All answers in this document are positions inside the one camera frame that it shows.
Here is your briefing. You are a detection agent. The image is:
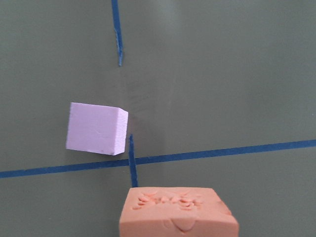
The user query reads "orange foam block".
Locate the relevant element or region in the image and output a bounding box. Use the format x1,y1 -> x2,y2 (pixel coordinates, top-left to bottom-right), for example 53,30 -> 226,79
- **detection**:
119,187 -> 239,237

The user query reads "pink foam block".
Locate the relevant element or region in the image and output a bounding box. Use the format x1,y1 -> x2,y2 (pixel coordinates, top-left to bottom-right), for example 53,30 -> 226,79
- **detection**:
66,102 -> 128,156

